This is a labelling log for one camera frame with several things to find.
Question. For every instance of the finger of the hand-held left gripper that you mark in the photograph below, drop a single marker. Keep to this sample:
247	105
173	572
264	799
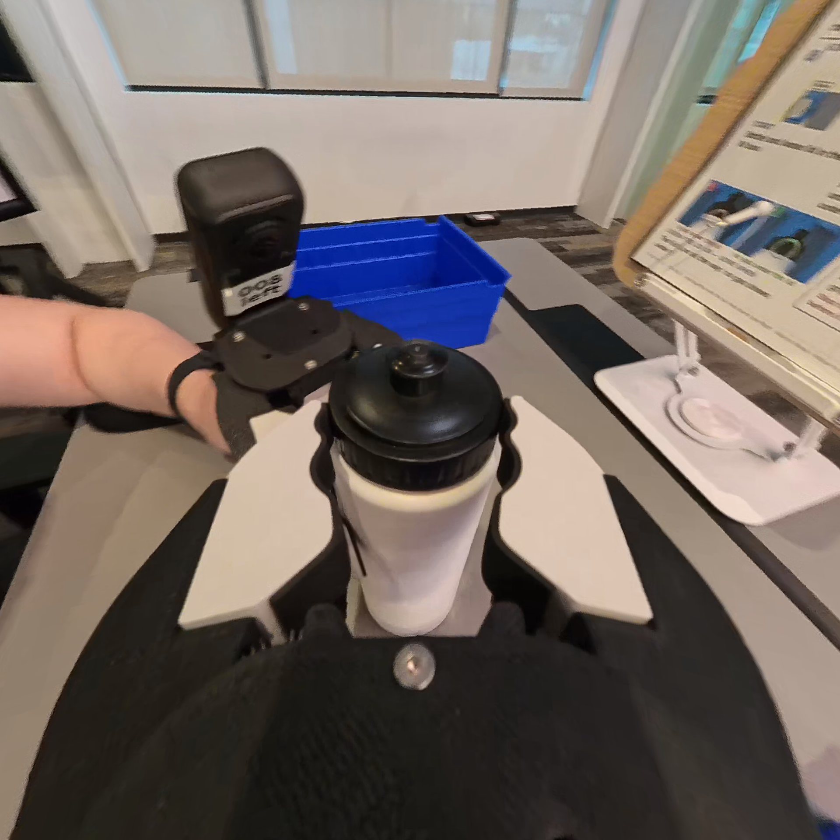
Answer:
272	420

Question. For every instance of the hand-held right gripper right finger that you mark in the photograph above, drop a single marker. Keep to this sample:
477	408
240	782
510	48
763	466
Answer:
564	525

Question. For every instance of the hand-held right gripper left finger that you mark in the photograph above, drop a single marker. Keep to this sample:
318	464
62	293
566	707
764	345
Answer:
262	525

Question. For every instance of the black bottle lid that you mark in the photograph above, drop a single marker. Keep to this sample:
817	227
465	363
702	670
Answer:
413	433

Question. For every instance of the white plastic bottle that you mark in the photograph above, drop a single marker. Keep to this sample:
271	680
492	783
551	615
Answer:
420	558

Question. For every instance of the person's left forearm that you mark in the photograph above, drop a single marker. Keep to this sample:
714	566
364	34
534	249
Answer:
85	354

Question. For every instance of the person's left hand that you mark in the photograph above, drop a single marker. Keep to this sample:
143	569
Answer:
200	413

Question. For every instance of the instruction sheet on stand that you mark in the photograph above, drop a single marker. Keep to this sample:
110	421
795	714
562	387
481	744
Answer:
722	485

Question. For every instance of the black rectangular table pad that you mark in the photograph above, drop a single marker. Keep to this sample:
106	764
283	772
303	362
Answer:
577	341

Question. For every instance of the blue plastic storage bin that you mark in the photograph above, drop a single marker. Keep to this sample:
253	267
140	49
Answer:
426	308

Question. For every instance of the small black floor device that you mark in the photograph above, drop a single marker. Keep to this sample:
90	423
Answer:
484	219

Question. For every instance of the printed instruction sheet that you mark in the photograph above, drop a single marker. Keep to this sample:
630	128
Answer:
774	157

